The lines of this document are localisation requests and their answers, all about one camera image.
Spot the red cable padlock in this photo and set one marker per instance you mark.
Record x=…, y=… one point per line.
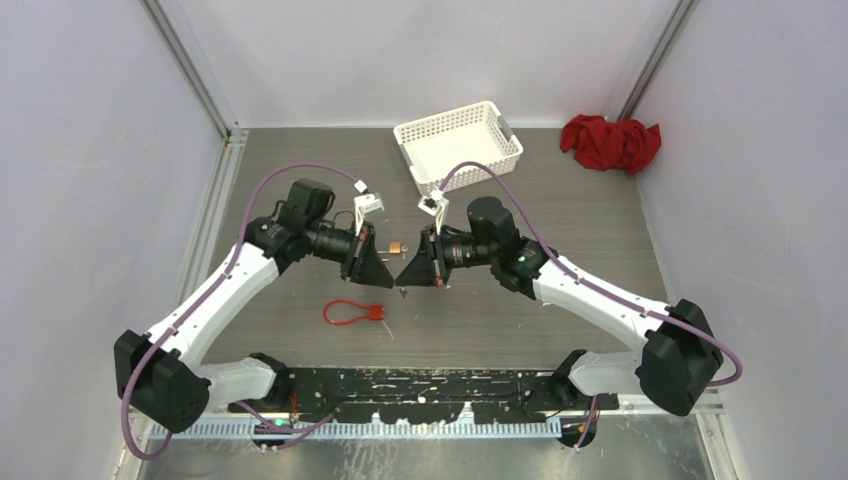
x=343, y=312

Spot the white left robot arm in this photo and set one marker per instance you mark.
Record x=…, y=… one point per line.
x=161, y=374

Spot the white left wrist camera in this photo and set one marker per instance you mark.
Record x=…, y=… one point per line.
x=365, y=205

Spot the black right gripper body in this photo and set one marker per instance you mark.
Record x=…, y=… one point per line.
x=441, y=269

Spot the aluminium slotted rail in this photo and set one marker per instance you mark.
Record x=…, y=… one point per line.
x=243, y=428

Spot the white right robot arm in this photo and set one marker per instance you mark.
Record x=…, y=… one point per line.
x=671, y=357

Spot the white perforated plastic basket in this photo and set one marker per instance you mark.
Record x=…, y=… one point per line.
x=432, y=146

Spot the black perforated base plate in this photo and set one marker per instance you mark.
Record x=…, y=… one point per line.
x=425, y=396

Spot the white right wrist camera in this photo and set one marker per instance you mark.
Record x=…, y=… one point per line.
x=436, y=205

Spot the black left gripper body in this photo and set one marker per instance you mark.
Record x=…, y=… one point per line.
x=356, y=252

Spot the crumpled red cloth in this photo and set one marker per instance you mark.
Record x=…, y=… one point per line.
x=599, y=144

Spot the brass padlock silver shackle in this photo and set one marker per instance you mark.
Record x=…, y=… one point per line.
x=394, y=248

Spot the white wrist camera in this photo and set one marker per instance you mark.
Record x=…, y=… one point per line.
x=365, y=205
x=436, y=205

